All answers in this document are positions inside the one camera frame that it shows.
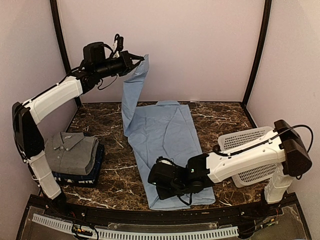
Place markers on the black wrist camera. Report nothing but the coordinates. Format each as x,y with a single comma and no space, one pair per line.
163,160
94,53

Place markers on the black left frame post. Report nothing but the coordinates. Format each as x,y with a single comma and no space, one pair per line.
59,35

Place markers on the folded navy plaid shirt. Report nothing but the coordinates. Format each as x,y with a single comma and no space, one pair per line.
99,157

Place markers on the white plastic mesh basket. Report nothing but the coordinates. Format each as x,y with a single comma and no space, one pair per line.
245,151

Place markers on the black right frame post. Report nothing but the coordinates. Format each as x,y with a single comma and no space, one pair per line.
258,52

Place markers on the folded grey button shirt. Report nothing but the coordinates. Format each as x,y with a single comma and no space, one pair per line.
71,153

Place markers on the black front rail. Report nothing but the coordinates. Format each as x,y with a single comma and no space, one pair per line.
223,215

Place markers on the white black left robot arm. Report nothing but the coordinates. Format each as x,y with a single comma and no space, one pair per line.
26,116

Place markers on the black frame post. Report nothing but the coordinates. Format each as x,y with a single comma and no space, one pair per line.
59,35
258,52

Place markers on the white slotted cable duct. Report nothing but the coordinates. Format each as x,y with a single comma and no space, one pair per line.
121,231

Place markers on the folded black printed shirt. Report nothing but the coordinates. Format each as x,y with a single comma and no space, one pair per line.
92,183

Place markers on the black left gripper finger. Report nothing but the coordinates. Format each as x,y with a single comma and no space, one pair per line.
133,57
132,66

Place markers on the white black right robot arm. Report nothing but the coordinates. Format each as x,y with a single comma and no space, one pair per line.
281,145

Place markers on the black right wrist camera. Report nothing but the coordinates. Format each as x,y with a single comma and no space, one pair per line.
163,160

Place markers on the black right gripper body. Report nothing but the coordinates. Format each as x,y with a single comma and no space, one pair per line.
164,194

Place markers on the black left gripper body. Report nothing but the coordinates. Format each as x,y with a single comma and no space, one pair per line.
105,69

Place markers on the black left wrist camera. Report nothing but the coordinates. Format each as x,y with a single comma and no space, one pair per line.
94,53

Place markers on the light blue long sleeve shirt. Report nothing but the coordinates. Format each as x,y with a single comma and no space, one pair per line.
165,129

